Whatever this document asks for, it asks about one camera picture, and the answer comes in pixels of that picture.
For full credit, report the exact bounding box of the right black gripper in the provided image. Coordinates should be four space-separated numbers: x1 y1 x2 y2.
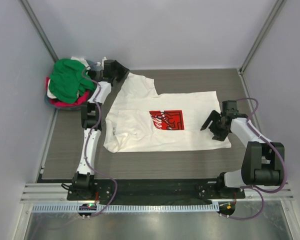
201 109 229 142

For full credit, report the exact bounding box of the grey laundry basket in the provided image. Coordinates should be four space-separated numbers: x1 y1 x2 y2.
44 57 97 110

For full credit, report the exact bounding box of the white Coca-Cola t-shirt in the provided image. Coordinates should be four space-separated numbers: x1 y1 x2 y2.
103 73 232 153

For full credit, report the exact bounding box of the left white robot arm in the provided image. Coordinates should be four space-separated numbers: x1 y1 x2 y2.
67 58 130 201

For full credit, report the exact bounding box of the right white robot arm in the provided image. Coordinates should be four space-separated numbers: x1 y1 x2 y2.
201 100 287 198

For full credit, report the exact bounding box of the pink t-shirt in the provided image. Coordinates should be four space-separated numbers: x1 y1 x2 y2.
44 89 93 110

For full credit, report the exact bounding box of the green t-shirt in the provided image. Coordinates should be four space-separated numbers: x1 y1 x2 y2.
48 57 96 104

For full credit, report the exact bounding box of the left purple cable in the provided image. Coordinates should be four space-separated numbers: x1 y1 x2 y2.
81 62 119 218

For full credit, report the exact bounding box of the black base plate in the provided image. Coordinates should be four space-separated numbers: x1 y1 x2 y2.
62 178 246 206

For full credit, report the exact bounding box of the left aluminium frame post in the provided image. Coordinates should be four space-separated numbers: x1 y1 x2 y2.
18 0 59 62

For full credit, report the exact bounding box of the aluminium frame post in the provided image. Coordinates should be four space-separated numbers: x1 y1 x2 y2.
18 0 59 62
238 0 287 75

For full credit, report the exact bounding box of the right aluminium frame post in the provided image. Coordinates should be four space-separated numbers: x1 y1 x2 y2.
238 0 287 75

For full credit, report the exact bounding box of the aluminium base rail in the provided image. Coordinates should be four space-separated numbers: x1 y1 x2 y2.
19 180 295 204

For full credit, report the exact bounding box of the slotted cable duct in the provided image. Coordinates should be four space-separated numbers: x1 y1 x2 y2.
31 202 219 214

